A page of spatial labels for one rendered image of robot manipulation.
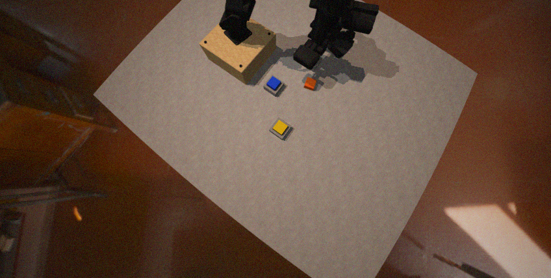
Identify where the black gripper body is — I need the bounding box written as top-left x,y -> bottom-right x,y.
293,17 -> 344,70

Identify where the blue button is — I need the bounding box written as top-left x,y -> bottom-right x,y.
263,75 -> 284,96

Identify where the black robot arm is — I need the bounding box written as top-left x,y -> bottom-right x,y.
219,0 -> 379,58

